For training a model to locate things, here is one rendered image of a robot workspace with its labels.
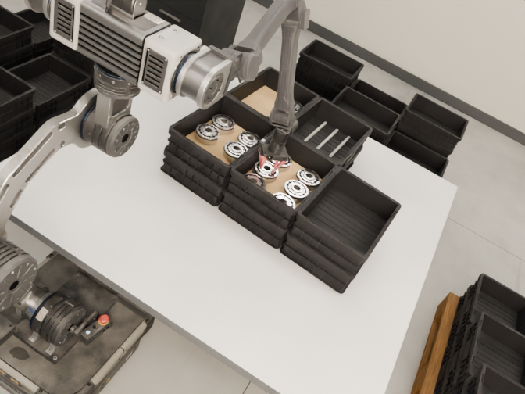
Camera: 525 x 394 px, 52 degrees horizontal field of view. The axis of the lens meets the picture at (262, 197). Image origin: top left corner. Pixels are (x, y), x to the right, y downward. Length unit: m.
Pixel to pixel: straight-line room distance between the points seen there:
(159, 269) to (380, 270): 0.90
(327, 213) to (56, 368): 1.18
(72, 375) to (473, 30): 4.21
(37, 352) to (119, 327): 0.31
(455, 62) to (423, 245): 3.01
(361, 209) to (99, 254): 1.05
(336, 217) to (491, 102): 3.39
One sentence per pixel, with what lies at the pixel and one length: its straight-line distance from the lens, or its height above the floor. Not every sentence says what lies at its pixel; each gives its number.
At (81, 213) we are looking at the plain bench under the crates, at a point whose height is 0.70.
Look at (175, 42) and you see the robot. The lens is 1.41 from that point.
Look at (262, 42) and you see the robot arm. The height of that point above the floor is 1.47.
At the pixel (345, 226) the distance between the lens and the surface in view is 2.14.
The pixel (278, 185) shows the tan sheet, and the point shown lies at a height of 0.83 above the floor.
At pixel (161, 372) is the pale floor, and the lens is 2.50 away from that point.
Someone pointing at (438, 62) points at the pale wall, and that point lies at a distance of 5.29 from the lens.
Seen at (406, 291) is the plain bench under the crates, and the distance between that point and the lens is 2.25.
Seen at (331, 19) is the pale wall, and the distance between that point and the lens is 5.44.
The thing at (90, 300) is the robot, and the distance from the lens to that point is 2.34.
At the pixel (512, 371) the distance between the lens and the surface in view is 2.81.
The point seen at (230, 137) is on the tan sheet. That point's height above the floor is 0.83.
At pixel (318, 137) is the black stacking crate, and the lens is 2.52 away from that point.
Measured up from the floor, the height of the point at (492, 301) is 0.27.
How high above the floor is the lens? 2.20
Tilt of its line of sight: 41 degrees down
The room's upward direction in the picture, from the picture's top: 23 degrees clockwise
